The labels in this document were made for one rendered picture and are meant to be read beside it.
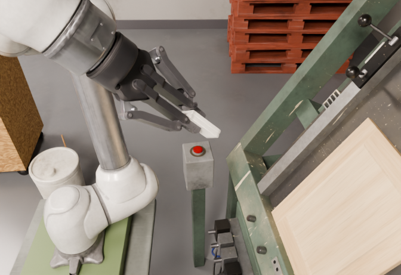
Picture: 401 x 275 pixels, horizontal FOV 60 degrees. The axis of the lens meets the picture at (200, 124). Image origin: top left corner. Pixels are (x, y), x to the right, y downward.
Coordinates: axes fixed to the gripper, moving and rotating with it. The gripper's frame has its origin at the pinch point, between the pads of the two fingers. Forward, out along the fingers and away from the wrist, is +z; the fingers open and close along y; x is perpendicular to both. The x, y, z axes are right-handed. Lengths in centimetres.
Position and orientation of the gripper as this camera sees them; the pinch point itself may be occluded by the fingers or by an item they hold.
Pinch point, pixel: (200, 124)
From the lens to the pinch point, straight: 58.4
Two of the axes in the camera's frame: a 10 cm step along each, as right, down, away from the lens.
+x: -6.6, 0.4, 7.5
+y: 3.4, -8.7, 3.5
